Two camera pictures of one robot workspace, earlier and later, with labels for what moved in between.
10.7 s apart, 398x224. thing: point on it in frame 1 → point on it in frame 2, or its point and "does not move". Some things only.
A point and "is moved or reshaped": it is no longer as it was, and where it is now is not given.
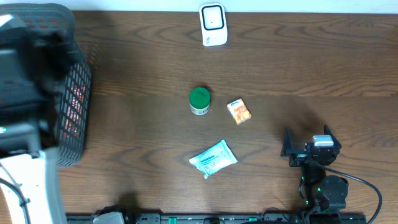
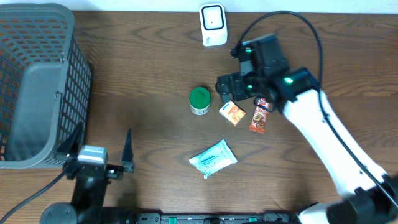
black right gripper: [300, 155] → [236, 79]
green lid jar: [199, 99] does not move
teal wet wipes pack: [214, 159] does not move
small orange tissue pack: [239, 111] is moved or reshaped
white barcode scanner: [213, 24] does not move
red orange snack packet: [73, 126] → [260, 118]
